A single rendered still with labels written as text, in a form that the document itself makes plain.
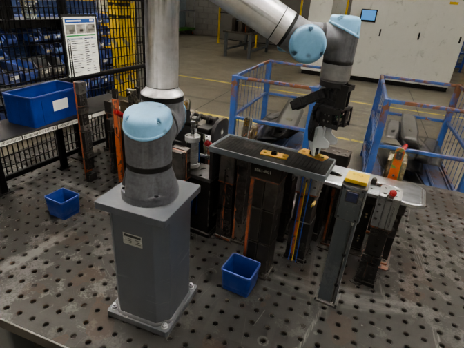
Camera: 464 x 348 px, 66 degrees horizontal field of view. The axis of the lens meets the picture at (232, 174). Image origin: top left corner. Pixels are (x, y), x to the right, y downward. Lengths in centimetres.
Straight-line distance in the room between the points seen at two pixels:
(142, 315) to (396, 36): 858
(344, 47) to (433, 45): 835
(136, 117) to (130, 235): 30
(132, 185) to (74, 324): 49
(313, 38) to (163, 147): 41
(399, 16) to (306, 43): 840
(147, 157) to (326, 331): 75
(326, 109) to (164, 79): 42
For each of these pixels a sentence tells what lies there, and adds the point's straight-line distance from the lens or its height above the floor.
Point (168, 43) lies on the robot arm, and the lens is 95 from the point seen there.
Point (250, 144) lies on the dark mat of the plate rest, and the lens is 116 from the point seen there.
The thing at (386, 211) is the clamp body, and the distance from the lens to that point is 123.
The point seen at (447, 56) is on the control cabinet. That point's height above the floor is 76.
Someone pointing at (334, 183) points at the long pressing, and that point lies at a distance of 135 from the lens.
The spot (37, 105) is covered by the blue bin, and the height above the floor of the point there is 112.
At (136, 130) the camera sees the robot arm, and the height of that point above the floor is 130.
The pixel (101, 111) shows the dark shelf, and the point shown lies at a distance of 193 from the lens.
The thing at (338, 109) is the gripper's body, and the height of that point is 135.
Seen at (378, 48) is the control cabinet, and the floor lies 76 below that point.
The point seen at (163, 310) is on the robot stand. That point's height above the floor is 77.
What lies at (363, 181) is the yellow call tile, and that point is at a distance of 103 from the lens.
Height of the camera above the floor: 159
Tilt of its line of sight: 26 degrees down
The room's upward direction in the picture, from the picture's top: 4 degrees clockwise
